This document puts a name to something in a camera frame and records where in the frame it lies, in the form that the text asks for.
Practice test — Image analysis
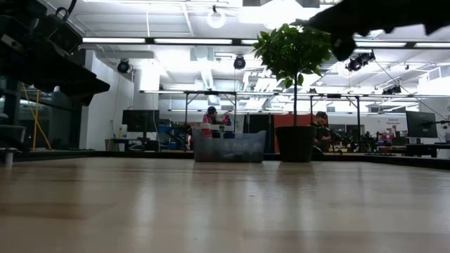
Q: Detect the long ceiling light strip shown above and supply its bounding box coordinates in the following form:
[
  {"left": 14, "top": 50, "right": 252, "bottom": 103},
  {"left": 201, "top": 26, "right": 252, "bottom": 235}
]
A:
[
  {"left": 81, "top": 37, "right": 259, "bottom": 46},
  {"left": 354, "top": 41, "right": 450, "bottom": 49}
]

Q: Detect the black metal frame stand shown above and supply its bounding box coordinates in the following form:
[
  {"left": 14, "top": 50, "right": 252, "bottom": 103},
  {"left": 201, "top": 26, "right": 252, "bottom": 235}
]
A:
[
  {"left": 309, "top": 93, "right": 361, "bottom": 152},
  {"left": 183, "top": 89, "right": 238, "bottom": 133}
]

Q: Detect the clear plastic bin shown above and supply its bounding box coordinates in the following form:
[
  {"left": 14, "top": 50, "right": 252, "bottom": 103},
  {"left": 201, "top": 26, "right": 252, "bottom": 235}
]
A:
[{"left": 192, "top": 129, "right": 267, "bottom": 164}]

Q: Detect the potted green plant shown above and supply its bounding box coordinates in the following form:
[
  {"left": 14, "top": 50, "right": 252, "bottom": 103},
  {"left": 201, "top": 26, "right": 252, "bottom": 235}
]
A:
[{"left": 252, "top": 21, "right": 333, "bottom": 163}]

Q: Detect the black computer monitor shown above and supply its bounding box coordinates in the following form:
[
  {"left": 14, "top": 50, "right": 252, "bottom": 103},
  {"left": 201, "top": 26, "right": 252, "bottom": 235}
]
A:
[
  {"left": 122, "top": 109, "right": 160, "bottom": 141},
  {"left": 405, "top": 110, "right": 439, "bottom": 145}
]

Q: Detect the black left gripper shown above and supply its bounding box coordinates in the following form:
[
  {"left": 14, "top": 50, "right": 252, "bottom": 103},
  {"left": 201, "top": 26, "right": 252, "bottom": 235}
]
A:
[{"left": 17, "top": 34, "right": 110, "bottom": 105}]

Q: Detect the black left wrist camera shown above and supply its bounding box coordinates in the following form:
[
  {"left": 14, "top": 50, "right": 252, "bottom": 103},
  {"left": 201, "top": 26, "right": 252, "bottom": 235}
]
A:
[{"left": 44, "top": 15, "right": 84, "bottom": 54}]

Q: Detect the yellow extension cable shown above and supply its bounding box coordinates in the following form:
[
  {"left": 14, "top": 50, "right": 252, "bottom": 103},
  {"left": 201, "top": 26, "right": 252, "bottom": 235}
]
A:
[{"left": 20, "top": 83, "right": 53, "bottom": 151}]

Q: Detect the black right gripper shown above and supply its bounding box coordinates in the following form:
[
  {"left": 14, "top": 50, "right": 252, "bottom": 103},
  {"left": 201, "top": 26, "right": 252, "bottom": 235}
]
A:
[{"left": 305, "top": 0, "right": 391, "bottom": 63}]

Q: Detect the white cylindrical post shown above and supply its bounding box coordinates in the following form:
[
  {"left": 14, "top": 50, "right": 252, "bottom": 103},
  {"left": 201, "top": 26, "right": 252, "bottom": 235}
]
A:
[{"left": 2, "top": 147, "right": 15, "bottom": 168}]

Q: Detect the round pendant lamp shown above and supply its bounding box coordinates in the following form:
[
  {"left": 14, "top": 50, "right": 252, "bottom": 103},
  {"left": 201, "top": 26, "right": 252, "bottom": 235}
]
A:
[{"left": 206, "top": 5, "right": 226, "bottom": 30}]

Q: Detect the person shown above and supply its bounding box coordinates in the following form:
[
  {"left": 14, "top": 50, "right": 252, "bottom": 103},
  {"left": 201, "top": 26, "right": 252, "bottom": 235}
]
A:
[
  {"left": 202, "top": 105, "right": 226, "bottom": 131},
  {"left": 309, "top": 110, "right": 333, "bottom": 152}
]

